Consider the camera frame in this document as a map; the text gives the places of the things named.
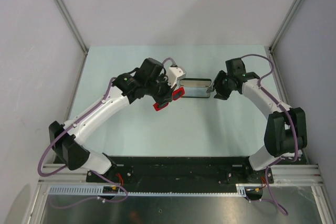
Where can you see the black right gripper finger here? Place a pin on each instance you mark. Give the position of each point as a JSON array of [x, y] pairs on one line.
[[213, 86], [221, 95]]

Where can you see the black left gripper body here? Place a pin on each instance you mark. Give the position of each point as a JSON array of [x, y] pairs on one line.
[[160, 88]]

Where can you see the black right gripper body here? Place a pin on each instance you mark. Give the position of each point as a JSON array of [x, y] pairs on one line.
[[222, 84]]

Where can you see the red sunglasses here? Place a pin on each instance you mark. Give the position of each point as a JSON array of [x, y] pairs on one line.
[[172, 96]]

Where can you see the dark green glasses case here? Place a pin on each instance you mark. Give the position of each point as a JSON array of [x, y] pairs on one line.
[[196, 87]]

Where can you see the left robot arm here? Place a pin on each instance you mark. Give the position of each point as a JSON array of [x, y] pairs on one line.
[[68, 139]]

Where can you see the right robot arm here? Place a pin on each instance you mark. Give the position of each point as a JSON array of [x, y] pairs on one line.
[[286, 129]]

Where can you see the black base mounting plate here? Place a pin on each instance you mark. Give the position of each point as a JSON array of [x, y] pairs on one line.
[[183, 174]]

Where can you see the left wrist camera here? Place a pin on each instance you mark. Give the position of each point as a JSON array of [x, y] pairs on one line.
[[175, 74]]

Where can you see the grey slotted cable duct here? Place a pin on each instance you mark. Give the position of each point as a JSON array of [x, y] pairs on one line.
[[109, 190]]

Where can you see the aluminium front rail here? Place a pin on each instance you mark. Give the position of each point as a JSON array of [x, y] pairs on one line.
[[283, 175]]

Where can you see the right aluminium frame post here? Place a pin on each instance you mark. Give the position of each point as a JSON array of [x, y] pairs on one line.
[[290, 15]]

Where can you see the aluminium frame post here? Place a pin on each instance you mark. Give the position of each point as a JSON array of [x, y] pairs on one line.
[[290, 15], [71, 25]]

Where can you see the left aluminium frame post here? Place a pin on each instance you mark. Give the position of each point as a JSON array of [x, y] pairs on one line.
[[71, 25]]

